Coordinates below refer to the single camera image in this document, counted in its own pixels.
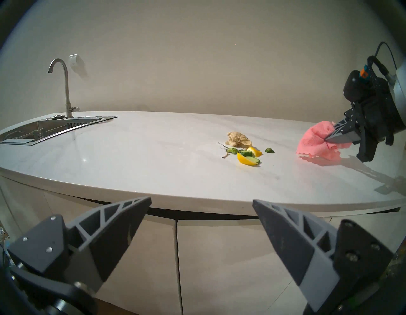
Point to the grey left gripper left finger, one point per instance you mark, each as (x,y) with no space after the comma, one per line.
(117,236)

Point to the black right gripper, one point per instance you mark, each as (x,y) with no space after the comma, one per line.
(379,117)

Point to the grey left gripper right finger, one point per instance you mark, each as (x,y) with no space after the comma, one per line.
(288,238)

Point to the pink cleaning cloth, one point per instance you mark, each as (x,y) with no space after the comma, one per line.
(314,143)

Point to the white kitchen cabinet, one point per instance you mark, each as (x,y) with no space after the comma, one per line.
(222,254)

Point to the thin cucumber slice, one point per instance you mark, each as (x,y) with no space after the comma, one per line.
(253,160)

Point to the dark green cucumber end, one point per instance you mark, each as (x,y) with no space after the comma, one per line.
(269,150)

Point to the yellow lemon wedge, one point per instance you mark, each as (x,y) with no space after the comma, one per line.
(255,151)
(244,160)

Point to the thick cucumber slice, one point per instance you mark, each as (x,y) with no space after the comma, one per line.
(245,153)

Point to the green leafy stem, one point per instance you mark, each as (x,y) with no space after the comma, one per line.
(231,150)

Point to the crumpled beige paper napkin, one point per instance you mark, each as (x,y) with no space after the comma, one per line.
(238,138)

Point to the grey slotted sink caddy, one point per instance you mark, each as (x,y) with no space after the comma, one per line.
(82,120)

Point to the stainless steel sink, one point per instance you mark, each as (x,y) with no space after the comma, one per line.
(28,133)

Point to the steel gooseneck faucet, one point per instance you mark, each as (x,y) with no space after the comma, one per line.
(67,95)

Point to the white wall socket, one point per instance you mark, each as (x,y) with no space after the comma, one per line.
(74,59)

